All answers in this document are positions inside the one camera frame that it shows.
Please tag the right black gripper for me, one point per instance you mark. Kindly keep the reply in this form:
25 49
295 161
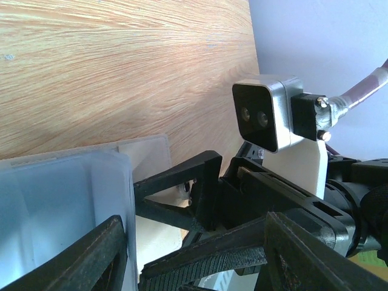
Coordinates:
248 191

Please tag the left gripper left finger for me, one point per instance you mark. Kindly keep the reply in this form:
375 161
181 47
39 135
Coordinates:
97 261

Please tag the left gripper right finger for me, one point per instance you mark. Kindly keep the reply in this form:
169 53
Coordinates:
295 256

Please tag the beige card holder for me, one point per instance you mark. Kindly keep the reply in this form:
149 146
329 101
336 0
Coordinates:
50 200

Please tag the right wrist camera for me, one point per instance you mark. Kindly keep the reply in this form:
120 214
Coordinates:
291 125

